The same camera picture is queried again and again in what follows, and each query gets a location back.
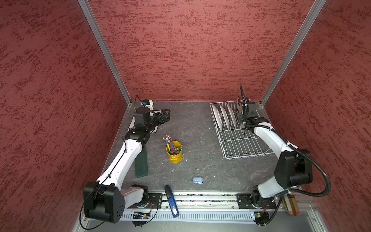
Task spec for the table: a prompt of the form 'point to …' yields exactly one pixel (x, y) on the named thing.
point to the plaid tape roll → (291, 205)
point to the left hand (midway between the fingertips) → (164, 115)
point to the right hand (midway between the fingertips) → (244, 116)
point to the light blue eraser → (199, 180)
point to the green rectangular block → (141, 164)
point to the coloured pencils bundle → (170, 143)
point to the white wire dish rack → (233, 143)
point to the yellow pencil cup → (176, 156)
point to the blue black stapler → (172, 201)
